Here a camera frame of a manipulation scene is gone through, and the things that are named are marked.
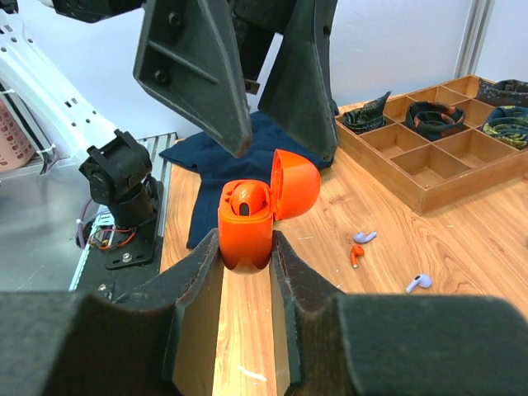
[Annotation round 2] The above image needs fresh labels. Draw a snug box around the wooden compartment tray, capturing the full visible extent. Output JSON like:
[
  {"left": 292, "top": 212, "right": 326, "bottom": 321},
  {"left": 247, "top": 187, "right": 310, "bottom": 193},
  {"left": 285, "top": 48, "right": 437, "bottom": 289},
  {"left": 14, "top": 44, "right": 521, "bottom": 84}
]
[{"left": 336, "top": 75, "right": 527, "bottom": 215}]

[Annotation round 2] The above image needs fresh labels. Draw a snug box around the rolled black orange tie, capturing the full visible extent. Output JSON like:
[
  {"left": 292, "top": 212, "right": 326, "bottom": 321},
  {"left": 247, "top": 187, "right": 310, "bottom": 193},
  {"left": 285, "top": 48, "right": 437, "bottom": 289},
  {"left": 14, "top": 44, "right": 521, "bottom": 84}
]
[{"left": 404, "top": 101, "right": 465, "bottom": 142}]

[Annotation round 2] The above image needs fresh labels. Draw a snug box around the orange earbud case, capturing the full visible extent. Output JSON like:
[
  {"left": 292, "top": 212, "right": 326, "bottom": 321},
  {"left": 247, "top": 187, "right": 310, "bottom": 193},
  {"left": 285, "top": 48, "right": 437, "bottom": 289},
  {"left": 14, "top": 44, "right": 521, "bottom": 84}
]
[{"left": 218, "top": 149, "right": 321, "bottom": 274}]

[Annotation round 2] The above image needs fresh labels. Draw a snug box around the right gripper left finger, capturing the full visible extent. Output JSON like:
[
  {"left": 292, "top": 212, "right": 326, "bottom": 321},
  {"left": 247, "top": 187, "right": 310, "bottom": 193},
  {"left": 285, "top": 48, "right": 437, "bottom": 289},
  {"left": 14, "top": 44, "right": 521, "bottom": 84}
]
[{"left": 1, "top": 230, "right": 224, "bottom": 395}]

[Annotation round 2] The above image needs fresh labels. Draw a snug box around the folded dark tie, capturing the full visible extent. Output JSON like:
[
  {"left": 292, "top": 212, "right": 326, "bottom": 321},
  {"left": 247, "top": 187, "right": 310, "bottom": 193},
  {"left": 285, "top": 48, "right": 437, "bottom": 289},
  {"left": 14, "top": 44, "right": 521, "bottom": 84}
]
[{"left": 342, "top": 91, "right": 392, "bottom": 134}]

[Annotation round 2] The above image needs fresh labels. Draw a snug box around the rolled green patterned tie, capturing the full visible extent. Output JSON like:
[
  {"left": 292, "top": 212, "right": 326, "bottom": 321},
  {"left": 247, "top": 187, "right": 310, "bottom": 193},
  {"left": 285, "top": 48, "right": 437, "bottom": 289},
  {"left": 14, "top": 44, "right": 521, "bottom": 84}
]
[{"left": 481, "top": 106, "right": 527, "bottom": 150}]

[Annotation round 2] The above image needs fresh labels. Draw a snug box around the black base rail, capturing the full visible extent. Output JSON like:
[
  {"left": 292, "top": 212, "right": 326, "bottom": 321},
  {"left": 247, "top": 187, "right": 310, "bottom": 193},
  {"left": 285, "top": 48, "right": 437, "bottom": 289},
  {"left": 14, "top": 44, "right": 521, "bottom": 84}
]
[{"left": 68, "top": 131, "right": 178, "bottom": 294}]

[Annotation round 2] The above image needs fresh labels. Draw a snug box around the dark blue cloth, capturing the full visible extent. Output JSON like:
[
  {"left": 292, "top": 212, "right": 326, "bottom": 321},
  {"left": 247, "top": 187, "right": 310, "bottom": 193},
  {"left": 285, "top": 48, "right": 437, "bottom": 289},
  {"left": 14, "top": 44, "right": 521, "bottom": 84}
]
[{"left": 160, "top": 111, "right": 332, "bottom": 249}]

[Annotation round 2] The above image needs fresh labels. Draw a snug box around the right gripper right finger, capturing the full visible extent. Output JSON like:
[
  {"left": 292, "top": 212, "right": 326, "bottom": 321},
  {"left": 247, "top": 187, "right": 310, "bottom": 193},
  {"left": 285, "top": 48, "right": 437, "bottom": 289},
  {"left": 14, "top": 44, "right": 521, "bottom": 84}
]
[{"left": 270, "top": 231, "right": 527, "bottom": 395}]

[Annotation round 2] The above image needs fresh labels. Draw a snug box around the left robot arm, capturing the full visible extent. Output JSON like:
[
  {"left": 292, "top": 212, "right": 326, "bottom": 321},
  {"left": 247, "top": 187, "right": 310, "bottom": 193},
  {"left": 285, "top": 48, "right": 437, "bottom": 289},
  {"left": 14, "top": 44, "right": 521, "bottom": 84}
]
[{"left": 1, "top": 1, "right": 337, "bottom": 160}]

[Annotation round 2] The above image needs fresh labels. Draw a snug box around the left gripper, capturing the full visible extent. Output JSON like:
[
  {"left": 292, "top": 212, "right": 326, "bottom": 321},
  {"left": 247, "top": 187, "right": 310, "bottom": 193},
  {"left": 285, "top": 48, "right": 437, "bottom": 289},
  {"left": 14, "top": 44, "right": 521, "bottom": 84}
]
[{"left": 134, "top": 0, "right": 337, "bottom": 161}]

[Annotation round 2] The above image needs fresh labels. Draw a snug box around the purple earbud far left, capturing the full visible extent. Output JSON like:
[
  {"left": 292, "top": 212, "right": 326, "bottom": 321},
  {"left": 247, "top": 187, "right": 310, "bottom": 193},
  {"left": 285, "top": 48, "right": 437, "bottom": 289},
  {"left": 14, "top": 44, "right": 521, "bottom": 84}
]
[{"left": 352, "top": 232, "right": 377, "bottom": 244}]

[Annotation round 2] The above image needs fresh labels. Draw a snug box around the rolled black tie top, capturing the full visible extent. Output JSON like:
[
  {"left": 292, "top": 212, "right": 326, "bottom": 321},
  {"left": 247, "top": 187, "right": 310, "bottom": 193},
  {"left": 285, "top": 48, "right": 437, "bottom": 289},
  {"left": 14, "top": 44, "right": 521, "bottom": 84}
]
[{"left": 476, "top": 78, "right": 527, "bottom": 107}]

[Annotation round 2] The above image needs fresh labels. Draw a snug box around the orange earbud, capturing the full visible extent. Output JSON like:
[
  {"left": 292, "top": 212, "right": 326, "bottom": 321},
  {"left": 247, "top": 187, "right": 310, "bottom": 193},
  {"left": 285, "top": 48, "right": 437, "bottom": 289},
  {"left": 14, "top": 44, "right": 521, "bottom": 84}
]
[
  {"left": 230, "top": 181, "right": 266, "bottom": 216},
  {"left": 350, "top": 244, "right": 365, "bottom": 268}
]

